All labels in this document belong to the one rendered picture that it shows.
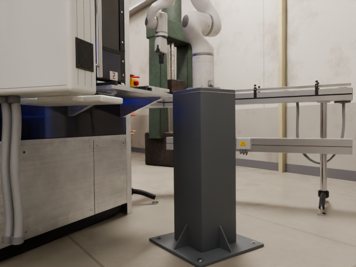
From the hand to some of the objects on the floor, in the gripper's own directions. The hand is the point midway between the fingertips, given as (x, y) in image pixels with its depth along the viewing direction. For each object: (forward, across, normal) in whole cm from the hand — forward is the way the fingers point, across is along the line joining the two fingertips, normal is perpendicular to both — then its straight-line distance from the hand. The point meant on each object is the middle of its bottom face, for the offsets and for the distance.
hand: (161, 60), depth 220 cm
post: (+110, +9, +38) cm, 117 cm away
